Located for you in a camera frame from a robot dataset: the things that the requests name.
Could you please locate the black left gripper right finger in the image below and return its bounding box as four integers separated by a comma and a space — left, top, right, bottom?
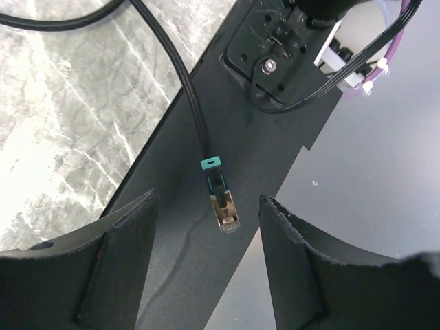
258, 195, 439, 329

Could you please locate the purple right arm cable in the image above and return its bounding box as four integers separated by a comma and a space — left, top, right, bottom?
342, 0, 415, 100

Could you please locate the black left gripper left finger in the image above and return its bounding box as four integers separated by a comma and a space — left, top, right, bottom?
1, 191, 159, 329

